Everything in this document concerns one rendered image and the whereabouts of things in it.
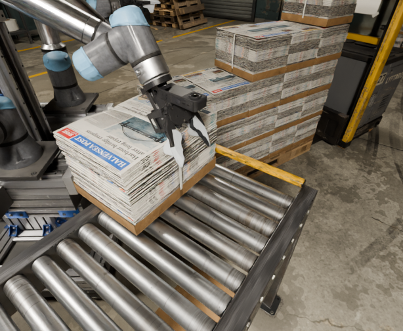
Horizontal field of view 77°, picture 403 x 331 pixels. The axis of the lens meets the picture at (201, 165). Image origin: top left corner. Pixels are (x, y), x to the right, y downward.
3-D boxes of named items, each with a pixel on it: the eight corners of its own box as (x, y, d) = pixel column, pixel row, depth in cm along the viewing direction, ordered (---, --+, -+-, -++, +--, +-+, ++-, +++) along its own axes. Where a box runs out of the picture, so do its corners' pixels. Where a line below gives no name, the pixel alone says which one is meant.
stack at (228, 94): (151, 186, 201) (134, 83, 149) (258, 141, 252) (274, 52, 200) (176, 217, 176) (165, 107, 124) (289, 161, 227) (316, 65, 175)
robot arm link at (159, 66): (169, 51, 58) (142, 60, 53) (177, 71, 59) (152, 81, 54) (150, 64, 63) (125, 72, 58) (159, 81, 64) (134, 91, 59)
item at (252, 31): (215, 29, 160) (215, 27, 159) (249, 24, 173) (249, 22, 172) (256, 40, 136) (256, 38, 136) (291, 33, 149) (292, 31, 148)
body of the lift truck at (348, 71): (292, 117, 291) (311, 41, 241) (321, 105, 315) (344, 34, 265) (348, 145, 246) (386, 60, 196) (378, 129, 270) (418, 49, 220)
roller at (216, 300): (109, 215, 82) (106, 204, 78) (236, 307, 60) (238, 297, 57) (96, 224, 78) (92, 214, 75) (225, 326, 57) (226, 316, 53)
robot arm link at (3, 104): (34, 125, 93) (17, 90, 84) (12, 146, 82) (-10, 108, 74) (1, 125, 93) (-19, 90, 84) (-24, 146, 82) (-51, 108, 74)
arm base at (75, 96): (50, 107, 127) (42, 88, 121) (62, 94, 139) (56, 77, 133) (80, 107, 127) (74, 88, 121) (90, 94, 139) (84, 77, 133)
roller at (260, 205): (174, 167, 102) (176, 155, 100) (287, 222, 80) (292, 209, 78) (166, 169, 98) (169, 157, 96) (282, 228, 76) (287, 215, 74)
